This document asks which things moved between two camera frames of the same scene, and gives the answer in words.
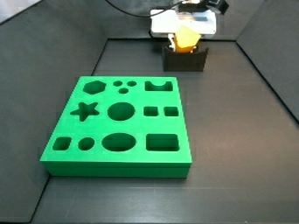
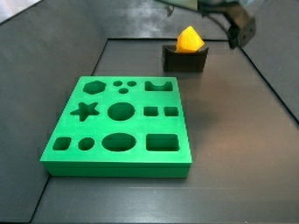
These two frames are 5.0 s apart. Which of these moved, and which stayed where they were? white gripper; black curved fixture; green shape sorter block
Moved: white gripper
Stayed: green shape sorter block; black curved fixture
